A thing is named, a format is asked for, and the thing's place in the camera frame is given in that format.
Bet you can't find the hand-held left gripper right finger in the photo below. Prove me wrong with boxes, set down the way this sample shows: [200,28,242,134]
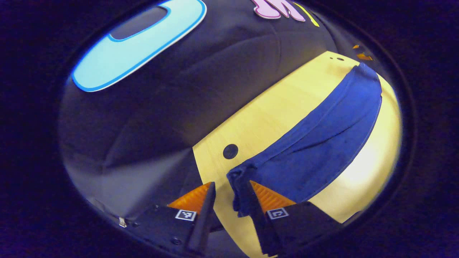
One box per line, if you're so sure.
[247,180,343,257]

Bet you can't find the blue denim jeans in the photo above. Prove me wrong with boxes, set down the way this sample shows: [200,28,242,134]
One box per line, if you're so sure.
[227,63,383,218]

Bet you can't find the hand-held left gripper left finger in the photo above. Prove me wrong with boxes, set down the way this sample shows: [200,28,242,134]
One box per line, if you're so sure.
[124,181,217,257]

